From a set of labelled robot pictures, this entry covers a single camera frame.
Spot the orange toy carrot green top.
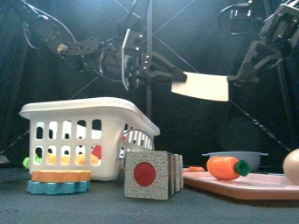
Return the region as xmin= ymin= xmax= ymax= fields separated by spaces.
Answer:
xmin=206 ymin=156 xmax=251 ymax=181

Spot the white plastic slotted basket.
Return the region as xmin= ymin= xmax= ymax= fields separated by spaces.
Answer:
xmin=19 ymin=96 xmax=161 ymax=182

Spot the red toy piece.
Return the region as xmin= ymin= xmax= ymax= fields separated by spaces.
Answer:
xmin=91 ymin=144 xmax=103 ymax=160

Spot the blue-grey toy pot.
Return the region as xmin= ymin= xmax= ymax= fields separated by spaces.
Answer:
xmin=200 ymin=150 xmax=270 ymax=173

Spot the orange toy sausage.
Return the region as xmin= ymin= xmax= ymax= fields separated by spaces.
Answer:
xmin=187 ymin=165 xmax=207 ymax=172

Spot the thin patterned block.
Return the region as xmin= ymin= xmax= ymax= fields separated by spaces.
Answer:
xmin=178 ymin=154 xmax=184 ymax=189
xmin=172 ymin=153 xmax=182 ymax=193

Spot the patterned block with red circle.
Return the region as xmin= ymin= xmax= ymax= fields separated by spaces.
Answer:
xmin=123 ymin=150 xmax=175 ymax=201

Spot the beige toy egg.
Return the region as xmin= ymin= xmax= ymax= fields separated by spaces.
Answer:
xmin=282 ymin=148 xmax=299 ymax=186

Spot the pink plastic tray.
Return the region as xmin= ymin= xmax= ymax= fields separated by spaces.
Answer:
xmin=182 ymin=170 xmax=299 ymax=201

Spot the orange wooden gear block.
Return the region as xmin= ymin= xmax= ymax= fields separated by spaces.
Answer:
xmin=31 ymin=170 xmax=93 ymax=184

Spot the toy corn with green husk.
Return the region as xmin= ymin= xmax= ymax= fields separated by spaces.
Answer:
xmin=23 ymin=153 xmax=100 ymax=171

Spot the black vertical frame pole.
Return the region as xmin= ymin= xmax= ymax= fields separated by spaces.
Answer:
xmin=145 ymin=0 xmax=155 ymax=119

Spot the thin diagonal frame brace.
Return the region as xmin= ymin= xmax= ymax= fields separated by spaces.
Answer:
xmin=228 ymin=100 xmax=292 ymax=153

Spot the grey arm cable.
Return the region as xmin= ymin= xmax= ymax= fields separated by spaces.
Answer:
xmin=23 ymin=0 xmax=77 ymax=51

